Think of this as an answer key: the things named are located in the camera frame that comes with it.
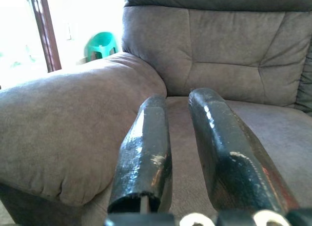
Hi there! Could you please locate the green plastic stool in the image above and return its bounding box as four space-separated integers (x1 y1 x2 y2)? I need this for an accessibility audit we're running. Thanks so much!
84 31 119 63

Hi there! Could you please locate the grey fabric sofa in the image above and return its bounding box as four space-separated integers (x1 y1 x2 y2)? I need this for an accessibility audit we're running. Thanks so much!
0 0 312 226

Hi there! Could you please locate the dark brown door frame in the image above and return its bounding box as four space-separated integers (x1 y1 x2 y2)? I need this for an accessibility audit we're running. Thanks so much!
25 0 62 73

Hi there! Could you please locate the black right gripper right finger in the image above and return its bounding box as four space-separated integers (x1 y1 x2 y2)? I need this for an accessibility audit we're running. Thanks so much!
188 87 301 215

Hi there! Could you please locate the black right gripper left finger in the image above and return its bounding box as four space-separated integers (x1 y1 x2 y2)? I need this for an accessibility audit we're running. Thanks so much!
107 94 173 214

